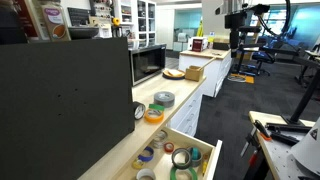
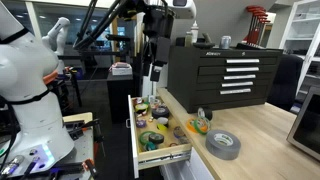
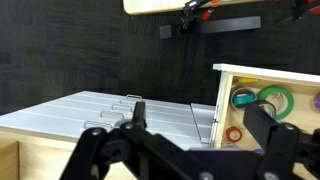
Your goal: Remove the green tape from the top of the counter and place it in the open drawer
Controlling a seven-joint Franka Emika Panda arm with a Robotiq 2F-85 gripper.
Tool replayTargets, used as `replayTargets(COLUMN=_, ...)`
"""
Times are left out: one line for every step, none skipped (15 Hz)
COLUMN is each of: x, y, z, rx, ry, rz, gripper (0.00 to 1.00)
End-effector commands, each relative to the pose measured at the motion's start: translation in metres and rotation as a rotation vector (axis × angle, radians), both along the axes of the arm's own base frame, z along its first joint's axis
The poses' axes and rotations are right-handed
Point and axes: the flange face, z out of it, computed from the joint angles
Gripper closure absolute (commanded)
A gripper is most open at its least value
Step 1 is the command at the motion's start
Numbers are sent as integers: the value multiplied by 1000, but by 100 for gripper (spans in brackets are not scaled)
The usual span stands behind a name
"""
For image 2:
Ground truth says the silver metal can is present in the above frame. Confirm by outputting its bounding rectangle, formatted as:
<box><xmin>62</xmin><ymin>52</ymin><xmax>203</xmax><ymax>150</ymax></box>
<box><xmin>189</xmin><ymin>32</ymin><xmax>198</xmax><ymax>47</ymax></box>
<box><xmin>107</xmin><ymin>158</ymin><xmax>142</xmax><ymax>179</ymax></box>
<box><xmin>219</xmin><ymin>36</ymin><xmax>231</xmax><ymax>49</ymax></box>

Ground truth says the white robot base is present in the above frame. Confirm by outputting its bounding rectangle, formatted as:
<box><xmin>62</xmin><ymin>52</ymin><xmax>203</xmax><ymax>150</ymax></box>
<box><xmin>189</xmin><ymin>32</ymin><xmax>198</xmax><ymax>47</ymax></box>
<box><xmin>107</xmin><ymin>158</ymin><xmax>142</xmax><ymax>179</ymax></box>
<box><xmin>0</xmin><ymin>3</ymin><xmax>74</xmax><ymax>177</ymax></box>

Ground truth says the microwave oven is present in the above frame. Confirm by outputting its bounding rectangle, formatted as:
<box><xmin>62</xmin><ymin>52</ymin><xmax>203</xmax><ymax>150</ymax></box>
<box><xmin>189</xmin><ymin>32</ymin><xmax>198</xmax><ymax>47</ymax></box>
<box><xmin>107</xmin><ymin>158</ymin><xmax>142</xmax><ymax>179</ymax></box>
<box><xmin>287</xmin><ymin>86</ymin><xmax>320</xmax><ymax>160</ymax></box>

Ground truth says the white squeeze bottle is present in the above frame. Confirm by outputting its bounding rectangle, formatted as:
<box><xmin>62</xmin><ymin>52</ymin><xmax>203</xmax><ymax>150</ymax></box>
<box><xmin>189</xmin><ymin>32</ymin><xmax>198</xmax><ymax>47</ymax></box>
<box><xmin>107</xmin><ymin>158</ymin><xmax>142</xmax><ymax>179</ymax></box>
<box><xmin>191</xmin><ymin>21</ymin><xmax>199</xmax><ymax>43</ymax></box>

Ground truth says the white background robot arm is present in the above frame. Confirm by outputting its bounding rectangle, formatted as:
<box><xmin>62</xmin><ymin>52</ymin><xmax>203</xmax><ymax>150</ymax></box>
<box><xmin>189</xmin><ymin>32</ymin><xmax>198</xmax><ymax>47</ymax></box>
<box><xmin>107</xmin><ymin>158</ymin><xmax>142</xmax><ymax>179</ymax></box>
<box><xmin>41</xmin><ymin>17</ymin><xmax>70</xmax><ymax>56</ymax></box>

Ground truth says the black tape roll on counter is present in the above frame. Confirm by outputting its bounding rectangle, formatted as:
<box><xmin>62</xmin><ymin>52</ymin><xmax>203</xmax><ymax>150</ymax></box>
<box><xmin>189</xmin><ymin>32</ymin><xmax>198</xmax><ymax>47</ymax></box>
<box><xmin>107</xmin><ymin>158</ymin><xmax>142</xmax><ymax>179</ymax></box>
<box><xmin>197</xmin><ymin>107</ymin><xmax>213</xmax><ymax>121</ymax></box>

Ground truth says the white tape roll in drawer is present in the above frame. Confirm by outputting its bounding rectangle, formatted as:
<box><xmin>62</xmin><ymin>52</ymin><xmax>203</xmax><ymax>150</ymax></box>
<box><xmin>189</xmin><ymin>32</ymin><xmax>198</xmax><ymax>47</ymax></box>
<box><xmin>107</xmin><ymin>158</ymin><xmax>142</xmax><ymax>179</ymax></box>
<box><xmin>157</xmin><ymin>117</ymin><xmax>169</xmax><ymax>127</ymax></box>

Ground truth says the open wooden drawer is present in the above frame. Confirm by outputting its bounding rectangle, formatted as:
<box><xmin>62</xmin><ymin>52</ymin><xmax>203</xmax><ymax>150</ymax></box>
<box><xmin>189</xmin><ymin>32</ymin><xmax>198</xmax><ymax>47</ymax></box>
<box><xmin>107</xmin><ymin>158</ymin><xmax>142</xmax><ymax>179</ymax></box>
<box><xmin>127</xmin><ymin>95</ymin><xmax>191</xmax><ymax>179</ymax></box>

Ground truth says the green tape roll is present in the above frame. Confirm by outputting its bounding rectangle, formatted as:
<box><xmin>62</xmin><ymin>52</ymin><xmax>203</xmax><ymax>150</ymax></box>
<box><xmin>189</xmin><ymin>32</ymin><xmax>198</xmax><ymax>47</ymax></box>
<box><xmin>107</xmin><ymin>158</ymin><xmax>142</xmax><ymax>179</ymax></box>
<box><xmin>193</xmin><ymin>117</ymin><xmax>211</xmax><ymax>135</ymax></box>
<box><xmin>139</xmin><ymin>131</ymin><xmax>154</xmax><ymax>145</ymax></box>

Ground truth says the green tape roll in drawer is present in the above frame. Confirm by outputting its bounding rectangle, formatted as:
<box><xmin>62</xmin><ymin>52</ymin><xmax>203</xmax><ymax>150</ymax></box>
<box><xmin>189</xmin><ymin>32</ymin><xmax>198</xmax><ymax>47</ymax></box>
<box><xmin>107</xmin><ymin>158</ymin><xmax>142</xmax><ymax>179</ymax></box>
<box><xmin>139</xmin><ymin>131</ymin><xmax>154</xmax><ymax>145</ymax></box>

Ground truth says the red T-handle wrench set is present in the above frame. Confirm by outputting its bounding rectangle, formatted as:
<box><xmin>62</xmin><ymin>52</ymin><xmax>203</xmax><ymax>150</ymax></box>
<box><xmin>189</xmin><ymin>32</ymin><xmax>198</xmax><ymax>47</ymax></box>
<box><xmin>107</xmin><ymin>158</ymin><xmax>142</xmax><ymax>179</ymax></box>
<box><xmin>246</xmin><ymin>5</ymin><xmax>269</xmax><ymax>45</ymax></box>

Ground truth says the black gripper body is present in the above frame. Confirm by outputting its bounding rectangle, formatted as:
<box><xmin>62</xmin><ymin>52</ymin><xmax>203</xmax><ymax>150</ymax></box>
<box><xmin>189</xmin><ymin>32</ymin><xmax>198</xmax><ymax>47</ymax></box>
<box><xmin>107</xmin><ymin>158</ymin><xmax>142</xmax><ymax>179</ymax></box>
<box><xmin>150</xmin><ymin>37</ymin><xmax>171</xmax><ymax>82</ymax></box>

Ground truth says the large grey duct tape roll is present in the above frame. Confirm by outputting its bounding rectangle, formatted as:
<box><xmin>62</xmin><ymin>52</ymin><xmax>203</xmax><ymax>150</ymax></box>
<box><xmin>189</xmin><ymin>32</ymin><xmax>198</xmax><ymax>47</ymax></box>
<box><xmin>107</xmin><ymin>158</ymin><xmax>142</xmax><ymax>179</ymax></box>
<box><xmin>205</xmin><ymin>130</ymin><xmax>241</xmax><ymax>160</ymax></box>

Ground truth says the teal tape roll in drawer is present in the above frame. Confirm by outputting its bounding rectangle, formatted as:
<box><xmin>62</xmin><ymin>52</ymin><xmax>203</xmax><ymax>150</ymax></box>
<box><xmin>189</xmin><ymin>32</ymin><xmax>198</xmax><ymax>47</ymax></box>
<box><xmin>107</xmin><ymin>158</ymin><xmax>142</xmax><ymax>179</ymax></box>
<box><xmin>145</xmin><ymin>142</ymin><xmax>157</xmax><ymax>151</ymax></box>

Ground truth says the blue tape roll in drawer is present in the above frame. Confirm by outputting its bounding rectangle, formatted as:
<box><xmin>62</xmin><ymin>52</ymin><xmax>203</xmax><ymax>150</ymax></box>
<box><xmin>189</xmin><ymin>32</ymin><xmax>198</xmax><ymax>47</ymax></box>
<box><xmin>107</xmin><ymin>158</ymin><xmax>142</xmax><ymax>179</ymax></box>
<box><xmin>136</xmin><ymin>120</ymin><xmax>146</xmax><ymax>128</ymax></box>

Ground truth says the black metal tool chest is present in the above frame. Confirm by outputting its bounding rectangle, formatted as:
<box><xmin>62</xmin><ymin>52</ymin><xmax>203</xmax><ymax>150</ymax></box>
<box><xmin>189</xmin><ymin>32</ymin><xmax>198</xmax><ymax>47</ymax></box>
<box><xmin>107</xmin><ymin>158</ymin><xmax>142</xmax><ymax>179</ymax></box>
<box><xmin>167</xmin><ymin>46</ymin><xmax>282</xmax><ymax>113</ymax></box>

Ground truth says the black office chair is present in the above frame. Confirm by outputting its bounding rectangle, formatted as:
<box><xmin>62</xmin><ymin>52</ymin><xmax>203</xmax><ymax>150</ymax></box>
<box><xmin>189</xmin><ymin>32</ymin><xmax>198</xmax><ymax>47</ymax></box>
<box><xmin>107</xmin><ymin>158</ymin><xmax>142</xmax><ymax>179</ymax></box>
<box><xmin>267</xmin><ymin>54</ymin><xmax>303</xmax><ymax>111</ymax></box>

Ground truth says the orange tape roll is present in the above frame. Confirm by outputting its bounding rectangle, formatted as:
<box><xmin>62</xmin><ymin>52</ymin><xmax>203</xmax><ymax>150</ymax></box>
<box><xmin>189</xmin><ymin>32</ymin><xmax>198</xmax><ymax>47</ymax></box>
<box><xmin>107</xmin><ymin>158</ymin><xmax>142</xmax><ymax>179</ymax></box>
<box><xmin>186</xmin><ymin>118</ymin><xmax>198</xmax><ymax>133</ymax></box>

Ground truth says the yellow tape roll in drawer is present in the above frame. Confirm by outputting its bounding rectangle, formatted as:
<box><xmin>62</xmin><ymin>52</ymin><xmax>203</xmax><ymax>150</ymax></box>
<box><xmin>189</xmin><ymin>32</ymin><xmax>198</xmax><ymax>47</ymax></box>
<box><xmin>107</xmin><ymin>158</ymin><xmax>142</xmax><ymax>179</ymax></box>
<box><xmin>157</xmin><ymin>124</ymin><xmax>168</xmax><ymax>131</ymax></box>

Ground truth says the black tape roll in drawer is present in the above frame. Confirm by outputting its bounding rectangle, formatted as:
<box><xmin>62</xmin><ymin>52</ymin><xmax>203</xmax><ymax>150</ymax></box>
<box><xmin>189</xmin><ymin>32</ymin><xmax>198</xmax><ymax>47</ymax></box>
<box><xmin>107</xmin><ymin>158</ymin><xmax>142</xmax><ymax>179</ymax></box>
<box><xmin>152</xmin><ymin>107</ymin><xmax>169</xmax><ymax>119</ymax></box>

